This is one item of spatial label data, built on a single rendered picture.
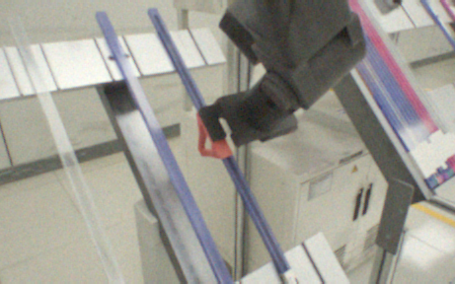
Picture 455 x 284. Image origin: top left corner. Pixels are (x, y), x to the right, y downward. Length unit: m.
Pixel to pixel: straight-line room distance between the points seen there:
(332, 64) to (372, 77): 0.56
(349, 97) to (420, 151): 0.18
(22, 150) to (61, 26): 0.75
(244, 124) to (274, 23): 0.20
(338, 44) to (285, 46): 0.06
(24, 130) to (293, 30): 2.17
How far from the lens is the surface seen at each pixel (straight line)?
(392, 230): 0.82
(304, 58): 0.28
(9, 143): 2.37
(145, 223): 0.52
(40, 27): 2.25
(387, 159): 0.82
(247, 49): 0.39
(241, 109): 0.44
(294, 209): 1.06
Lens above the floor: 1.12
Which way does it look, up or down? 26 degrees down
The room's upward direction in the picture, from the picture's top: straight up
